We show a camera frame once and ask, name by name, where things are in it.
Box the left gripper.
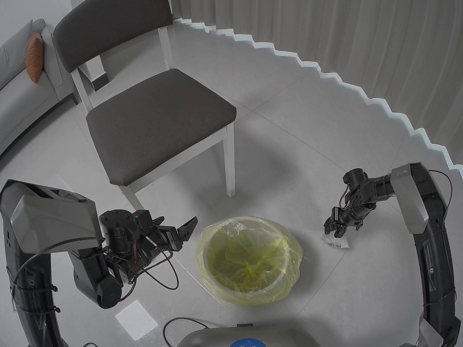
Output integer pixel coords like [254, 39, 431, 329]
[143, 215, 199, 265]

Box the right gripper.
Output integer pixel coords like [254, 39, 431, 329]
[334, 208, 364, 227]

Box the white printed wrapper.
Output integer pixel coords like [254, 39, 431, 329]
[319, 233, 352, 249]

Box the yellow plastic bag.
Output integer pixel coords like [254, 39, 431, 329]
[195, 215, 304, 307]

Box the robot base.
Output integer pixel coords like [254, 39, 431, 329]
[177, 325, 320, 347]

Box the white trash bin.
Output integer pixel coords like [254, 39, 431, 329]
[203, 217, 292, 300]

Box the grey padded white chair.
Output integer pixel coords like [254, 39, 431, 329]
[52, 0, 237, 230]

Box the pale beige curtain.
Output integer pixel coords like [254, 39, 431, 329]
[168, 0, 463, 169]

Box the pale grey sofa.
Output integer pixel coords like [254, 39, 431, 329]
[0, 18, 78, 158]

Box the orange cushion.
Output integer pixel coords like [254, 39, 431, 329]
[26, 32, 45, 84]

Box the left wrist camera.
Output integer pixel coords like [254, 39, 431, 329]
[132, 210, 153, 232]

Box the black cable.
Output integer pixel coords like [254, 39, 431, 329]
[121, 226, 180, 299]
[163, 317, 210, 347]

